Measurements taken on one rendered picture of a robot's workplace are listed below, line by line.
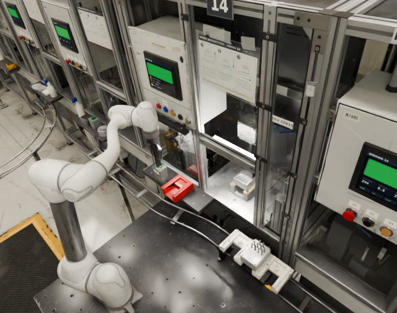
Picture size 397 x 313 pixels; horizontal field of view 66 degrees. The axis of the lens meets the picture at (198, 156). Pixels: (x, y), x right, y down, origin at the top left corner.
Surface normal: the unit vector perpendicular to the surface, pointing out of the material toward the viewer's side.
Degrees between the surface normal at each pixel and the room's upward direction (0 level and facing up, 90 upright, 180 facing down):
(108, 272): 5
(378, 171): 90
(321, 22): 90
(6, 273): 0
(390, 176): 90
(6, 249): 0
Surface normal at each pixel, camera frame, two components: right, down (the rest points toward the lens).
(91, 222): -0.08, -0.75
